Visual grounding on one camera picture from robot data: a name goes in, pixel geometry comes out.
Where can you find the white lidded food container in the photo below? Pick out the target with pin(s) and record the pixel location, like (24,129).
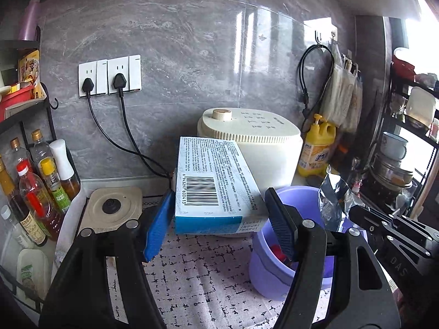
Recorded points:
(33,272)

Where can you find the purple plastic trash bucket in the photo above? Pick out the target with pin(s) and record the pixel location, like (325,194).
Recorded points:
(271,270)

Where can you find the snack packet on rack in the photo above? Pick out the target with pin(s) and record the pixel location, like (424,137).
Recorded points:
(29,72)

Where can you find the cream induction cooker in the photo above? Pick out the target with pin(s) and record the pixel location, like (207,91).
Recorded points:
(109,208)

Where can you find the blue white cardboard box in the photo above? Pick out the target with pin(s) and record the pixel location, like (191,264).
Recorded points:
(216,193)

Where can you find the white wall socket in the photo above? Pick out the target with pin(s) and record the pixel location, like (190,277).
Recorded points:
(96,71)
(129,67)

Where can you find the hanging beige bags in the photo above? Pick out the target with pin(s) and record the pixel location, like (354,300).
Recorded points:
(342,100)

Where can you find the red cap oil bottle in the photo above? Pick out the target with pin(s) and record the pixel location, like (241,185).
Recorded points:
(39,202)

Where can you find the white top oil sprayer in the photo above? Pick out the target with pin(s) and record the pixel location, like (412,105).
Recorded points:
(65,170)

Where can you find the gold cap clear bottle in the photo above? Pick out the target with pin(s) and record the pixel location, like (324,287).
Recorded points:
(40,146)

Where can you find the black dish rack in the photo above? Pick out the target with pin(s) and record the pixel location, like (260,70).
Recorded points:
(402,86)

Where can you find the yellow dish soap bottle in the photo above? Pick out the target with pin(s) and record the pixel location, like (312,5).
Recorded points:
(316,147)

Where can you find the left white wall socket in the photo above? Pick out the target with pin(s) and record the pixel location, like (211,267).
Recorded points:
(96,71)

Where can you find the white enamel mug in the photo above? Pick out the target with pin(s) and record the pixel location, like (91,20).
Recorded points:
(393,146)

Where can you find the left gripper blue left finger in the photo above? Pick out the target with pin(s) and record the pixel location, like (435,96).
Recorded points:
(79,296)

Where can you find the white air fryer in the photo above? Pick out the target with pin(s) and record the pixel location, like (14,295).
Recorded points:
(269,142)

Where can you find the red paper piece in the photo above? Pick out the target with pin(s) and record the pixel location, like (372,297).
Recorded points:
(278,253)

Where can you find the small white cap jar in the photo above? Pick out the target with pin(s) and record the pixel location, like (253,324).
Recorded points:
(17,231)

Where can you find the black metal kitchen rack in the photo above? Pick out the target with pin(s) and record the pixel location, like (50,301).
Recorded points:
(14,126)

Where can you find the shiny snack foil bag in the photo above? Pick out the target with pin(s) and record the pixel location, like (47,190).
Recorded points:
(335,201)

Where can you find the yellow cap green label bottle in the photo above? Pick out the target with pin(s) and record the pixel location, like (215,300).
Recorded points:
(53,182)

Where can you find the right white wall socket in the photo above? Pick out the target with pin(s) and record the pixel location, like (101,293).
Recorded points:
(129,67)

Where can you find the stacked steel pots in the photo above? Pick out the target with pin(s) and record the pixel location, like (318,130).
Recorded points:
(389,171)

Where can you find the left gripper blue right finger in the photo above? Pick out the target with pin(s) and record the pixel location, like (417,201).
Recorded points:
(360,296)

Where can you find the dark soy sauce bottle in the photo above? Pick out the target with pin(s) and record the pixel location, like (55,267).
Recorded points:
(19,208)

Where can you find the red container on rack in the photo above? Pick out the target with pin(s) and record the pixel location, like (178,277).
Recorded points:
(17,94)

